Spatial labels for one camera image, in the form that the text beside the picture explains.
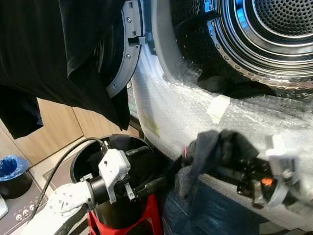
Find black waste bin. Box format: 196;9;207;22
0;171;33;200

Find red plastic stool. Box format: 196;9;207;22
87;193;165;235

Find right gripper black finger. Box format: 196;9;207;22
211;165;234;185
218;129;259;166

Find yellow warning label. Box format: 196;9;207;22
142;115;161;138

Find bubble-wrapped white washing machine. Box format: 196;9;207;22
130;0;313;232

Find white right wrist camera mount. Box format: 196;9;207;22
264;133;303;209

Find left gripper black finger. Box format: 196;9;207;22
124;145;152;159
130;176;170;200

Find black round laundry bucket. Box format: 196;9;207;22
69;134;170;230

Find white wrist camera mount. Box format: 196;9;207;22
264;133;303;209
97;148;132;204

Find blue denim fabric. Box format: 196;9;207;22
160;188;290;235

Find perforated steel washer drum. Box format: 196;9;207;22
170;0;313;92

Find light wooden cabinet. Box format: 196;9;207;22
0;97;119;165

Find black garment in drum opening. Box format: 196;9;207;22
196;64;280;100

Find black clothes in bucket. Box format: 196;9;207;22
82;146;109;178

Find white tape piece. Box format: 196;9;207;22
206;94;232;124

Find white rounded object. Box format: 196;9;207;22
0;196;9;219

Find dark grey cloth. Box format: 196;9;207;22
173;129;225;202

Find black garment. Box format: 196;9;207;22
0;0;131;140
196;64;280;100

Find grey round washer door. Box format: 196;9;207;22
105;0;145;98

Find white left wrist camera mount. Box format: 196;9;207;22
97;148;132;204

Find blue bin bag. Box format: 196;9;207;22
0;155;30;182

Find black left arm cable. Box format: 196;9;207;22
28;137;110;222

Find grey floor mat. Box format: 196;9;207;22
41;152;80;192

